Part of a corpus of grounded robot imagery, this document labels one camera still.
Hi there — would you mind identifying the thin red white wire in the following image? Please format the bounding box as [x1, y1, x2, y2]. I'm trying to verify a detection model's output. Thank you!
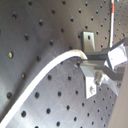
[108, 0, 116, 48]

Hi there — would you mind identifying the white cable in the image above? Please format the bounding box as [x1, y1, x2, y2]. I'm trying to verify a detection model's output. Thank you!
[0, 49, 89, 128]

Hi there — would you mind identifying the metal cable clip bracket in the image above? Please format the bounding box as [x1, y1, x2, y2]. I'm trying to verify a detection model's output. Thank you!
[81, 31, 95, 52]

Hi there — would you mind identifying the white L-shaped clip bracket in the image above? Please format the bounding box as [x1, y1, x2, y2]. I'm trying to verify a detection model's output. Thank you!
[78, 61, 111, 100]

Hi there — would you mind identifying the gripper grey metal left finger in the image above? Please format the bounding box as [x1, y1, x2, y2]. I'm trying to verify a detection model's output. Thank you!
[86, 37, 128, 60]

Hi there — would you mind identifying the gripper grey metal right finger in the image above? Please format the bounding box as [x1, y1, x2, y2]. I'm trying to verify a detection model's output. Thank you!
[95, 66, 125, 81]

